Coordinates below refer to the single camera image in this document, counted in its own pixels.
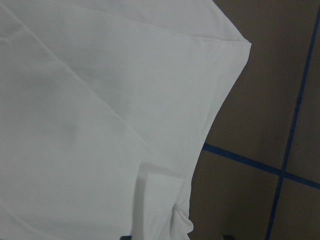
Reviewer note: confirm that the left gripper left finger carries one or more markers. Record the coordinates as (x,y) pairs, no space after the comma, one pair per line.
(129,237)

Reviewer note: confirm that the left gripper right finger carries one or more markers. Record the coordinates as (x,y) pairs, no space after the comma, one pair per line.
(228,237)

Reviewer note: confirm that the white long-sleeve printed shirt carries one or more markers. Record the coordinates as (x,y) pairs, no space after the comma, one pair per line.
(105,106)

